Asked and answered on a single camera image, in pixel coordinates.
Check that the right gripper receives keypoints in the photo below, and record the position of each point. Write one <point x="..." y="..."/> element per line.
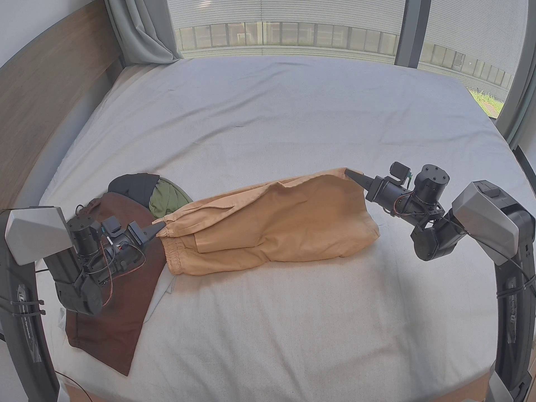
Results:
<point x="389" y="193"/>

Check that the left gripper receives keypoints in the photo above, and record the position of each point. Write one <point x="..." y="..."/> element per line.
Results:
<point x="127" y="249"/>

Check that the tan shorts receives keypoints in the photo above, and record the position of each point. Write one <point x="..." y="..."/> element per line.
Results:
<point x="272" y="224"/>

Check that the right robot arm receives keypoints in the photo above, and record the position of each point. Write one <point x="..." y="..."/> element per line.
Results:
<point x="481" y="216"/>

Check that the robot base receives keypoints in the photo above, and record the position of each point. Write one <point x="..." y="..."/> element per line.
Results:
<point x="498" y="387"/>

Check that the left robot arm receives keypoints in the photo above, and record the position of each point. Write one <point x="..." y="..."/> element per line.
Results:
<point x="33" y="233"/>

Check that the bed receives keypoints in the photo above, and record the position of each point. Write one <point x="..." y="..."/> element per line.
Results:
<point x="293" y="119"/>

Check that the green garment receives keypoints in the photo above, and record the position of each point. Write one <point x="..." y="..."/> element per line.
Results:
<point x="167" y="199"/>

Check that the black garment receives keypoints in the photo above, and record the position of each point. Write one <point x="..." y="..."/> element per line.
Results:
<point x="130" y="186"/>

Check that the white garment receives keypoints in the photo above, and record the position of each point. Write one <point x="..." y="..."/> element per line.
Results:
<point x="161" y="291"/>

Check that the brown shorts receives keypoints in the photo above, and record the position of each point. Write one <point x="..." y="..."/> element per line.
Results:
<point x="109" y="329"/>

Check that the window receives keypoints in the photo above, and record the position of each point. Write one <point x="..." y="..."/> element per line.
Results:
<point x="335" y="2"/>

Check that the grey-green curtain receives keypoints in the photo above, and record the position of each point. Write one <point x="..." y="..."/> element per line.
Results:
<point x="134" y="23"/>

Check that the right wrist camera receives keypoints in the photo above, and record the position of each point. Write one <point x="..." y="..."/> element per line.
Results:
<point x="400" y="170"/>

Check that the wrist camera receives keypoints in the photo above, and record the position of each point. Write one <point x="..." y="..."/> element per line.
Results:
<point x="400" y="170"/>
<point x="111" y="226"/>

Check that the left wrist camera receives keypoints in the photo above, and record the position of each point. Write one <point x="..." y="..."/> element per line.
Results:
<point x="111" y="226"/>

